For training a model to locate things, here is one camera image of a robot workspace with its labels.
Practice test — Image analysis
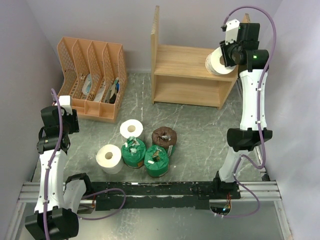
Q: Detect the white roll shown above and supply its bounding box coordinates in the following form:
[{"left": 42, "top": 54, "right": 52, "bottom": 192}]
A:
[
  {"left": 95, "top": 144, "right": 124, "bottom": 174},
  {"left": 205, "top": 47, "right": 237, "bottom": 76},
  {"left": 119, "top": 119, "right": 145, "bottom": 142}
]

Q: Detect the green roll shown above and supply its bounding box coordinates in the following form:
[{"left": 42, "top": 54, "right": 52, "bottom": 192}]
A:
[
  {"left": 144, "top": 145, "right": 170, "bottom": 178},
  {"left": 121, "top": 136, "right": 147, "bottom": 168}
]

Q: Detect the brown roll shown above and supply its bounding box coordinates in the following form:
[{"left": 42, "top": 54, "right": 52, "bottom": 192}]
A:
[{"left": 151, "top": 126, "right": 178, "bottom": 157}]

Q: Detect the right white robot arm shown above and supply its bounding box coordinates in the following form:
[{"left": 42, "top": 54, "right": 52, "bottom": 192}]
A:
[{"left": 212, "top": 19, "right": 273, "bottom": 199}]

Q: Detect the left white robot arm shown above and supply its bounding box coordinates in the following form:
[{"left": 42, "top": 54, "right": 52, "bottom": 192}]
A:
[{"left": 25, "top": 105, "right": 94, "bottom": 240}]

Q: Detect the wooden two-tier shelf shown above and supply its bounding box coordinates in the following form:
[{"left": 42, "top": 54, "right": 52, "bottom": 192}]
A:
[{"left": 150, "top": 6, "right": 238, "bottom": 109}]

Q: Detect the stationery in organizer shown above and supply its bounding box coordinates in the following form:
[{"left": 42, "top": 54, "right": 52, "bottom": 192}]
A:
[{"left": 81, "top": 73, "right": 120, "bottom": 104}]

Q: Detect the orange plastic file organizer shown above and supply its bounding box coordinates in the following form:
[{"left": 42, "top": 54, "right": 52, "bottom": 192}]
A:
[{"left": 57, "top": 37, "right": 128, "bottom": 123}]

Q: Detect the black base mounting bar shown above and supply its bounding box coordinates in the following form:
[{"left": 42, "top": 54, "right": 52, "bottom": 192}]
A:
[{"left": 91, "top": 179, "right": 241, "bottom": 210}]

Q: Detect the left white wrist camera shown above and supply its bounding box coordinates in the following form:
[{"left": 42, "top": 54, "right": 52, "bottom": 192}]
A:
[{"left": 58, "top": 95, "right": 72, "bottom": 115}]

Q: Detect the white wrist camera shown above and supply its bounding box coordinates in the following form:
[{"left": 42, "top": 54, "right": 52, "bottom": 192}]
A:
[
  {"left": 58, "top": 95, "right": 72, "bottom": 115},
  {"left": 221, "top": 19, "right": 240, "bottom": 45}
]

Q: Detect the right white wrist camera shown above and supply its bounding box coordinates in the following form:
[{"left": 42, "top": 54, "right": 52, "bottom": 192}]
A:
[{"left": 221, "top": 19, "right": 240, "bottom": 45}]

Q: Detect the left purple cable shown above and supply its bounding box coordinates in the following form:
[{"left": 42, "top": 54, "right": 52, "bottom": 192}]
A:
[{"left": 42, "top": 88, "right": 127, "bottom": 240}]

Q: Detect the purple cable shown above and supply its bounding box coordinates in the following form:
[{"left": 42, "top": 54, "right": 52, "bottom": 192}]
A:
[
  {"left": 214, "top": 5, "right": 278, "bottom": 219},
  {"left": 42, "top": 88, "right": 127, "bottom": 240}
]

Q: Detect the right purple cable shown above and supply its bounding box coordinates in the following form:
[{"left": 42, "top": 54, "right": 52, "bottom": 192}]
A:
[{"left": 214, "top": 5, "right": 278, "bottom": 219}]

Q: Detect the aluminium rail frame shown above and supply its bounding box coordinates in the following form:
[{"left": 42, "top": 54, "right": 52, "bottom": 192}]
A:
[{"left": 4, "top": 179, "right": 293, "bottom": 240}]

